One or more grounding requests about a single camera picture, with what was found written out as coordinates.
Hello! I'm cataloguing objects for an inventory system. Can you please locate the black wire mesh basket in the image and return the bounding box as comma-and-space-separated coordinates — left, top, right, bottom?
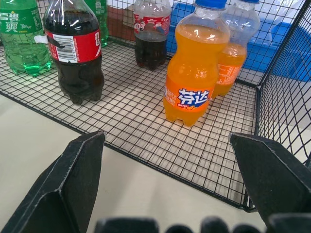
0, 0, 311, 213

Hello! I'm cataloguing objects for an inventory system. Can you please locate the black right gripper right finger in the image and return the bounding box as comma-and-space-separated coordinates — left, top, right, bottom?
229, 132, 311, 233

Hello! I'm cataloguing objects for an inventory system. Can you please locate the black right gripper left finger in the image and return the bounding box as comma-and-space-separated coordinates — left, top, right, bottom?
0, 130, 106, 233

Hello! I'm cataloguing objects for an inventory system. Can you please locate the half-full Coca-Cola bottle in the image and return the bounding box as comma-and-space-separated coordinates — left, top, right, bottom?
133, 0, 172, 71

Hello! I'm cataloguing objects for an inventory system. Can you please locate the brown cardboard box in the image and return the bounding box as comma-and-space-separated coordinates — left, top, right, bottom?
106, 5, 137, 42

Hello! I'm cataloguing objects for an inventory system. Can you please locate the half-full orange Fanta bottle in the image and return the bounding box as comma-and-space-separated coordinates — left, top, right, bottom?
211, 0, 261, 99

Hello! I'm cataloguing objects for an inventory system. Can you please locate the full orange Fanta bottle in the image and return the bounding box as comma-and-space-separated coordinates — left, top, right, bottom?
163, 0, 231, 127

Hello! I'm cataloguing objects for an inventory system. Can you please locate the full Coca-Cola bottle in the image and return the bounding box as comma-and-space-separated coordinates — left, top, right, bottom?
43, 0, 105, 105

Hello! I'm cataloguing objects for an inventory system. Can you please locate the blue plastic bin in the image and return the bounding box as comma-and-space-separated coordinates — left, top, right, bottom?
167, 2, 311, 83

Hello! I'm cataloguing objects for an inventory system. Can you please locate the green Sprite bottle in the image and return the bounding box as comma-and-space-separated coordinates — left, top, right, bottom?
0, 0, 52, 77
85, 0, 109, 48

